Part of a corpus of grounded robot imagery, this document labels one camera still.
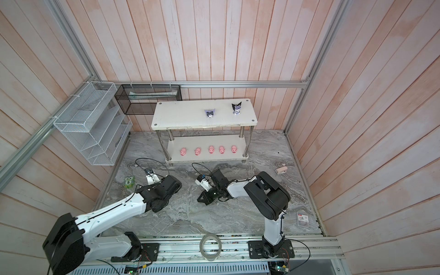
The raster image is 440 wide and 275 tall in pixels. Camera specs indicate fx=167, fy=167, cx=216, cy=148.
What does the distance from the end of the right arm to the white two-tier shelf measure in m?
0.22

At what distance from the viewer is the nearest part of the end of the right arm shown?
0.76 meters

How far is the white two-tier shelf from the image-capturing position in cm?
79
